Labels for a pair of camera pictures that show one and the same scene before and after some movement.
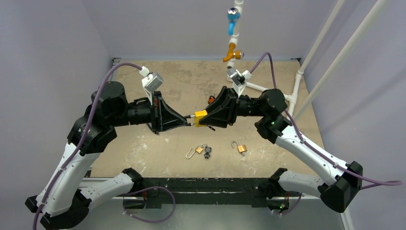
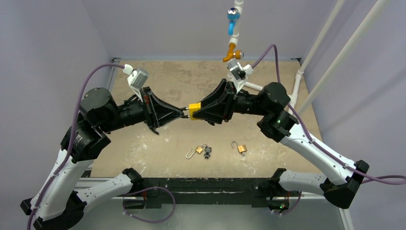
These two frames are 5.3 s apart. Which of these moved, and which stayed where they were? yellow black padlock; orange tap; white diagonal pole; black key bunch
Moved: yellow black padlock
Stayed: black key bunch; orange tap; white diagonal pole
